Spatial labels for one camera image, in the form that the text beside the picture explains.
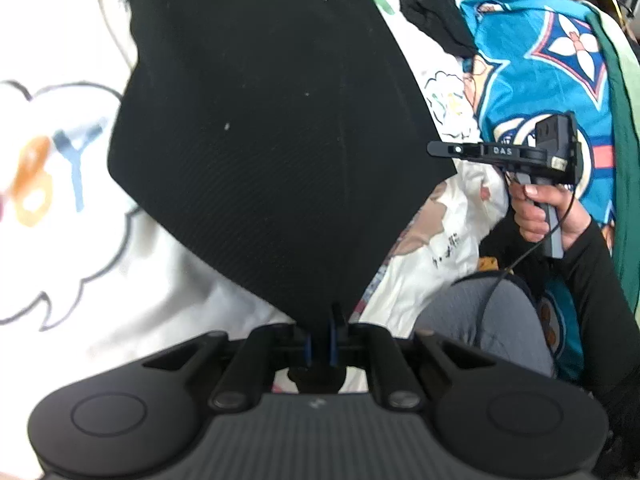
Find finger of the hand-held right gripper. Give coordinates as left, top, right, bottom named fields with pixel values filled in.
left=427, top=141, right=485, bottom=161

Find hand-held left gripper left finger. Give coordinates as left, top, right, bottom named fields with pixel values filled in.
left=142, top=324, right=315, bottom=411

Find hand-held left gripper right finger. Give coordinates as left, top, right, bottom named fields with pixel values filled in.
left=327, top=302, right=501, bottom=411

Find black bear-print garment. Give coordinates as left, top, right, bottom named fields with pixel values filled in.
left=107, top=0, right=458, bottom=328

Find person's right forearm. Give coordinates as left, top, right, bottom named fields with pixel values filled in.
left=552, top=216, right=640, bottom=411

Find person's right hand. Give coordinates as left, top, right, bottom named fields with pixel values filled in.
left=509, top=184, right=592, bottom=252

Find blue printed blanket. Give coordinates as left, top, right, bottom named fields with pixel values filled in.
left=460, top=0, right=618, bottom=386

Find green cloth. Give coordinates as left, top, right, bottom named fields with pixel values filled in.
left=582, top=2, right=640, bottom=321

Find person's grey-trousered leg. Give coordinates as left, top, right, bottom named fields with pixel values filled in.
left=415, top=275, right=557, bottom=378

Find folded black sweatpants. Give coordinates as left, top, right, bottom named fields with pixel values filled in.
left=382, top=0, right=478, bottom=58

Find cream printed bedsheet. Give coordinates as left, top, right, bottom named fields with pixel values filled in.
left=0, top=0, right=511, bottom=480

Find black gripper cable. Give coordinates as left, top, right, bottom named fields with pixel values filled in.
left=477, top=175, right=581, bottom=342

